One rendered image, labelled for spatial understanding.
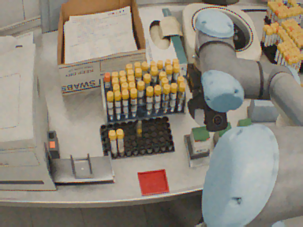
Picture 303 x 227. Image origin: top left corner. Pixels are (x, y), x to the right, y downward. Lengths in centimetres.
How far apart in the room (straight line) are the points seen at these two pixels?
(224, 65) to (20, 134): 44
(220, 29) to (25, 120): 44
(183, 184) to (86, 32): 53
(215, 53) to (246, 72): 7
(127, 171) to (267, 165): 82
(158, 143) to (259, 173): 82
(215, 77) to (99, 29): 66
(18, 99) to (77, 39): 45
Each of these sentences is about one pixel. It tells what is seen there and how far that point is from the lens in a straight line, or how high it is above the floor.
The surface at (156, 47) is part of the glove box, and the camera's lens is 133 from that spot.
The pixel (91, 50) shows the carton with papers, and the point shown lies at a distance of 134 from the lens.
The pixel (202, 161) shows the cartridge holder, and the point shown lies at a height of 89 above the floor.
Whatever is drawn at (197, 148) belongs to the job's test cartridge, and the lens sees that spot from 118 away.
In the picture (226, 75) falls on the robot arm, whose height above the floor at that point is 134.
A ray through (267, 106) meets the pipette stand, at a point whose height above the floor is 97.
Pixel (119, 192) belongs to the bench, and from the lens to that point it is 119.
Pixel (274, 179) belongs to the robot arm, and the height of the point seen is 160.
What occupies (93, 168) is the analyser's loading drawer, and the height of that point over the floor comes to 91.
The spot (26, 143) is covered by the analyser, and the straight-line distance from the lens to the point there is 96.
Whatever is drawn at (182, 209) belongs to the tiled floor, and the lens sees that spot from 211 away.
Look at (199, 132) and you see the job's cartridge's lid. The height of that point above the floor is 96.
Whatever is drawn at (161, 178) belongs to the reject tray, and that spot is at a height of 88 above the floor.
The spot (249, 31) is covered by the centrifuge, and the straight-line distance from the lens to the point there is 138.
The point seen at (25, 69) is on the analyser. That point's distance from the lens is 104.
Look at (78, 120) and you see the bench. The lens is 129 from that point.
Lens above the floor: 197
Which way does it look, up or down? 58 degrees down
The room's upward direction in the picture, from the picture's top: 3 degrees clockwise
